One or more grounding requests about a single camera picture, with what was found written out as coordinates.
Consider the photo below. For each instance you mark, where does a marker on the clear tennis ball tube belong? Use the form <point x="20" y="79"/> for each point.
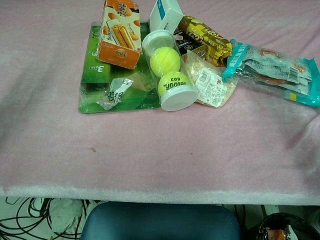
<point x="175" y="98"/>

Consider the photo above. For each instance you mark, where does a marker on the orange biscuit box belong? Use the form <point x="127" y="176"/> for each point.
<point x="120" y="32"/>

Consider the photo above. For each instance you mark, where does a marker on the gold foil snack pack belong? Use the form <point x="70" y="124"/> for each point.
<point x="207" y="41"/>

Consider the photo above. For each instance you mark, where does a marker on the clear pink snack bag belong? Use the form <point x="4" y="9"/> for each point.
<point x="210" y="85"/>

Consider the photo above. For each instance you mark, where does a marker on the small clear labelled bag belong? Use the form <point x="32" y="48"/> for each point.
<point x="115" y="93"/>

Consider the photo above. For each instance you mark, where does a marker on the green flat package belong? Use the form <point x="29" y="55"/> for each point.
<point x="130" y="96"/>

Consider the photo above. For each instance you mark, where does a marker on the printed yellow tennis ball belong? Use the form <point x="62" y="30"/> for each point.
<point x="173" y="83"/>

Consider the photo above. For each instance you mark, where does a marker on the pink fleece table cloth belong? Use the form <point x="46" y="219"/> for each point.
<point x="160" y="150"/>

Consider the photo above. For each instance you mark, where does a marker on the black waste bin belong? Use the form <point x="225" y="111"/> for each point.
<point x="287" y="228"/>

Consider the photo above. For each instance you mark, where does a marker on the blue and white box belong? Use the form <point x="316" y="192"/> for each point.
<point x="165" y="16"/>

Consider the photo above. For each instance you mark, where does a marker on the blue chair seat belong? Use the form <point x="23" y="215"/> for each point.
<point x="160" y="222"/>

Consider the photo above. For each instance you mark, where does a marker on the teal clear snack bag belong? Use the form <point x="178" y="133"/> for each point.
<point x="272" y="71"/>

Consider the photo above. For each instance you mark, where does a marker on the black small box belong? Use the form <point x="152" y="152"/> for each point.
<point x="188" y="45"/>

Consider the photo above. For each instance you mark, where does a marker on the plain yellow tennis ball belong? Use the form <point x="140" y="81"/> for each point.
<point x="165" y="62"/>

